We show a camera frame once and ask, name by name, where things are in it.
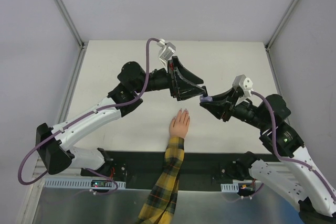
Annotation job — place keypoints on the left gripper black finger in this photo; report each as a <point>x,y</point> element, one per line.
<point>185,73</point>
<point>189,90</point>

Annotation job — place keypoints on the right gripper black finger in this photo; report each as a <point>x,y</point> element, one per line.
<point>227,95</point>
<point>217,109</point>

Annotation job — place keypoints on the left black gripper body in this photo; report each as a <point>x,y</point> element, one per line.
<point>172,78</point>

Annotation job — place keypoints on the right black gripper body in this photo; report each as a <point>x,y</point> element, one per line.
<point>231,105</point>

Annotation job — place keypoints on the purple nail polish bottle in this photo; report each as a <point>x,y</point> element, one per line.
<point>206,99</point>

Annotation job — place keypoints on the yellow plaid sleeve forearm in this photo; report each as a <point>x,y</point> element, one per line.
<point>161,201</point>

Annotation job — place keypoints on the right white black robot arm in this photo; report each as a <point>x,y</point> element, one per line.
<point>311,195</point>

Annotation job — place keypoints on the mannequin hand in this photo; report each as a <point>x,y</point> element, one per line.
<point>179,125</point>

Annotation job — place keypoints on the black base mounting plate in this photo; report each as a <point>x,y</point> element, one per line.
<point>141,170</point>

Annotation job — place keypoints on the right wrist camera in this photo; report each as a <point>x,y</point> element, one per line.
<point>244,83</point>

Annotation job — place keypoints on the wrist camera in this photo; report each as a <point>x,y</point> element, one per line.
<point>167,50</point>
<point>244,83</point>

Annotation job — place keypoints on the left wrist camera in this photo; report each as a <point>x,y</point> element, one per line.
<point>167,50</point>

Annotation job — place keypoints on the right white cable duct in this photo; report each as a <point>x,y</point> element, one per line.
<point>230,188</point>

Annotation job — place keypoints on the white cable duct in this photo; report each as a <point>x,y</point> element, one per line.
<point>230,188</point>
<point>71,183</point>

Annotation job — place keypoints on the left aluminium frame post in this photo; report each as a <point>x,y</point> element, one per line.
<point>69,22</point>

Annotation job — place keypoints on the aluminium frame post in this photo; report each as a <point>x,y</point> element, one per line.
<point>284,19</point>
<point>69,22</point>

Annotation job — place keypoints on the right aluminium frame post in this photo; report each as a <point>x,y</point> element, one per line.
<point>284,19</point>

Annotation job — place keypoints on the left white cable duct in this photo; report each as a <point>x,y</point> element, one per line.
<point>71,183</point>

